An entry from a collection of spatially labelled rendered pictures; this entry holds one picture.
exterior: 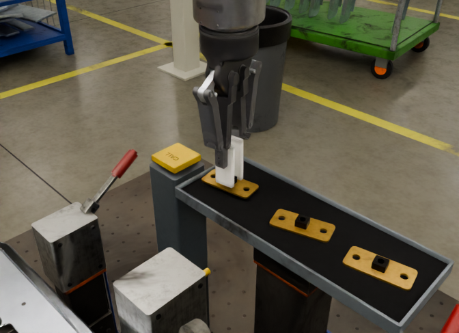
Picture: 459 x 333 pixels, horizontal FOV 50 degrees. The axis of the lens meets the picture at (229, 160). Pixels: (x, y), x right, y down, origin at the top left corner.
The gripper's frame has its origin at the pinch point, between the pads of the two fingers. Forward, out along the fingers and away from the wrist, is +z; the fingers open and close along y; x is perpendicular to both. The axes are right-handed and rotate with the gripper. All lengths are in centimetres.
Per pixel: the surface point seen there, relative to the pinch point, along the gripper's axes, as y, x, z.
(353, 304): 10.5, 24.3, 5.2
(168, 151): -2.8, -14.5, 4.8
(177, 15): -249, -221, 73
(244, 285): -22, -10, 51
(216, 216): 6.8, 2.5, 4.7
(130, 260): -12, -39, 51
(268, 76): -199, -108, 81
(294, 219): 1.6, 11.9, 4.5
